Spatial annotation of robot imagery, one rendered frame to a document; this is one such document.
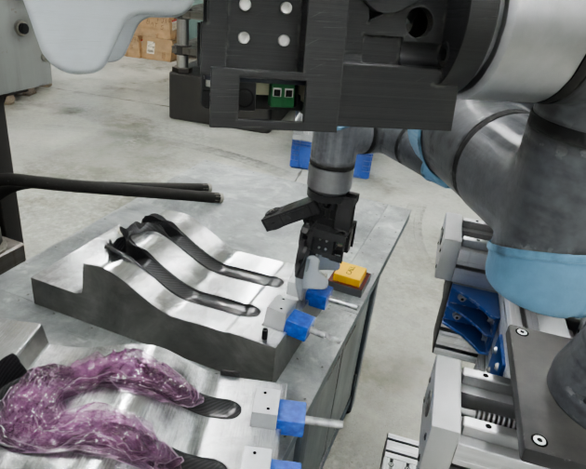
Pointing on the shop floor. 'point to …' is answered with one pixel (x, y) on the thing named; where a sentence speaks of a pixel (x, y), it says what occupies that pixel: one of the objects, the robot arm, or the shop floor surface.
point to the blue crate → (299, 154)
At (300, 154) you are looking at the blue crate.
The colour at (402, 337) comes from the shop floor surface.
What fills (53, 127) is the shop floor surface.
